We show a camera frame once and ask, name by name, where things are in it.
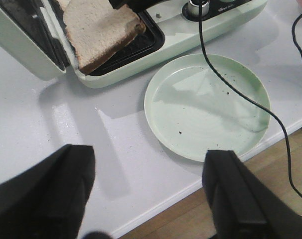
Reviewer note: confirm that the bread slice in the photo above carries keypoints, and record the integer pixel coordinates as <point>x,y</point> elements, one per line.
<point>97,31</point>

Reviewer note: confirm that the green breakfast maker lid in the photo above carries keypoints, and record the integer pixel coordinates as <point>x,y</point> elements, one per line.
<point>31,31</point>

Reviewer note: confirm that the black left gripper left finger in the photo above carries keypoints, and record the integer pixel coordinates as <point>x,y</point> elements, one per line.
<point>48,200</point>

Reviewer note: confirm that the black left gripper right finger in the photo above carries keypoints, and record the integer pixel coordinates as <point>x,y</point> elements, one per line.
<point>242,206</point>

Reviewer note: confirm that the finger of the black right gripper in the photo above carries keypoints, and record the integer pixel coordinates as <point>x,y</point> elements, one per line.
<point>135,5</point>

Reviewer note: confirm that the silver left control knob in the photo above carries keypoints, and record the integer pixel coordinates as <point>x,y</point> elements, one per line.
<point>193,7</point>

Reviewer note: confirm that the green breakfast maker base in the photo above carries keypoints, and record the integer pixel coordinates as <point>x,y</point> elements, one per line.
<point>172,29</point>

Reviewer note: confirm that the green round plate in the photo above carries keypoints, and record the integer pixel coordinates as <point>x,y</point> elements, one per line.
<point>193,105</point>

